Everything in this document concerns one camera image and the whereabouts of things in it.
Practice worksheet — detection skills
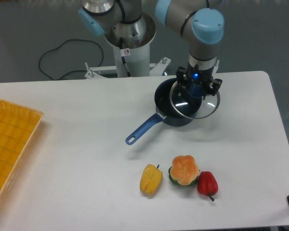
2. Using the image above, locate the glass lid with blue knob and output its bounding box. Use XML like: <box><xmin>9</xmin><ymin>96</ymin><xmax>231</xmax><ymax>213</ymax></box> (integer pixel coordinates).
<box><xmin>169</xmin><ymin>80</ymin><xmax>221</xmax><ymax>119</ymax></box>

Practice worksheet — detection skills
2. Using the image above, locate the orange toy flower vegetable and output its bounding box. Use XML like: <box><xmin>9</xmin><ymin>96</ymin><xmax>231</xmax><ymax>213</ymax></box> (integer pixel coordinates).
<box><xmin>168</xmin><ymin>155</ymin><xmax>200</xmax><ymax>186</ymax></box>

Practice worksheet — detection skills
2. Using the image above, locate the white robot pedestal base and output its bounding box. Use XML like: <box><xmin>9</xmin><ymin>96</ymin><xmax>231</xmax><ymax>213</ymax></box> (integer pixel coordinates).
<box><xmin>84</xmin><ymin>14</ymin><xmax>220</xmax><ymax>79</ymax></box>

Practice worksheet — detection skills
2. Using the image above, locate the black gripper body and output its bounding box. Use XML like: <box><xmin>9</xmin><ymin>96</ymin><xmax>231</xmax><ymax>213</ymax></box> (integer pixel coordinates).
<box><xmin>186</xmin><ymin>64</ymin><xmax>213</xmax><ymax>89</ymax></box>

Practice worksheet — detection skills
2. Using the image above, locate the yellow woven basket tray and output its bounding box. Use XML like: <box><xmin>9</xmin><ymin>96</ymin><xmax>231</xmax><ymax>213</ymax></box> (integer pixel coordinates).
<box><xmin>0</xmin><ymin>99</ymin><xmax>44</xmax><ymax>198</ymax></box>

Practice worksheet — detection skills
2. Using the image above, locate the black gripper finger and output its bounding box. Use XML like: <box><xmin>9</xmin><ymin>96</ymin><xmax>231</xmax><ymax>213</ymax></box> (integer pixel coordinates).
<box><xmin>202</xmin><ymin>78</ymin><xmax>223</xmax><ymax>99</ymax></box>
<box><xmin>176</xmin><ymin>66</ymin><xmax>187</xmax><ymax>94</ymax></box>

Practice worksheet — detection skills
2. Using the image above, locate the dark blue saucepan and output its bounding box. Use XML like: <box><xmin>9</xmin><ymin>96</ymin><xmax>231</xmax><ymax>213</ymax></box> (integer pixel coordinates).
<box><xmin>125</xmin><ymin>78</ymin><xmax>192</xmax><ymax>145</ymax></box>

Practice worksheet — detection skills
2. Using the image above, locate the black floor cable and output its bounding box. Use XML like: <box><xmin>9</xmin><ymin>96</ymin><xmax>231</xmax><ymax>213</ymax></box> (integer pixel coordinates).
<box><xmin>39</xmin><ymin>38</ymin><xmax>104</xmax><ymax>81</ymax></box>

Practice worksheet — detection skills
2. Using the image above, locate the yellow toy bell pepper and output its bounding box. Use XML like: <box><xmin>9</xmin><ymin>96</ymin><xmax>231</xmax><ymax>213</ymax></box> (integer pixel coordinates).
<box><xmin>140</xmin><ymin>164</ymin><xmax>163</xmax><ymax>196</ymax></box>

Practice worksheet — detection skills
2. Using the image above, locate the red toy bell pepper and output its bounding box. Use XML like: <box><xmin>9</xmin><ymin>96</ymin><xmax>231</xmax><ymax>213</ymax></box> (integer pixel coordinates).
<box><xmin>197</xmin><ymin>171</ymin><xmax>219</xmax><ymax>202</ymax></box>

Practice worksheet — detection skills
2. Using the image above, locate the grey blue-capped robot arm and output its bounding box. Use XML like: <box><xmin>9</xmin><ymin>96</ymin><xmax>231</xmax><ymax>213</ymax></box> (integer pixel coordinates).
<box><xmin>78</xmin><ymin>0</ymin><xmax>224</xmax><ymax>97</ymax></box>

